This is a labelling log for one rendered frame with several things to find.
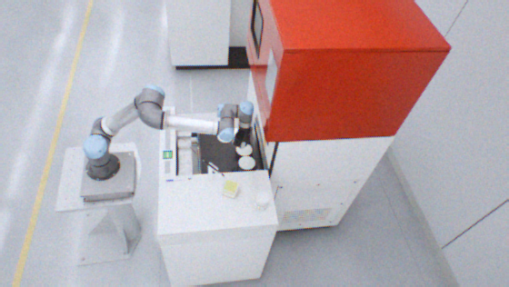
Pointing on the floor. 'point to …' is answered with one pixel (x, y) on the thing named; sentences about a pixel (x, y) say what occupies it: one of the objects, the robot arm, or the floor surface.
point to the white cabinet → (216, 261)
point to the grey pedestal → (108, 234)
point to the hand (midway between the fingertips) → (240, 148)
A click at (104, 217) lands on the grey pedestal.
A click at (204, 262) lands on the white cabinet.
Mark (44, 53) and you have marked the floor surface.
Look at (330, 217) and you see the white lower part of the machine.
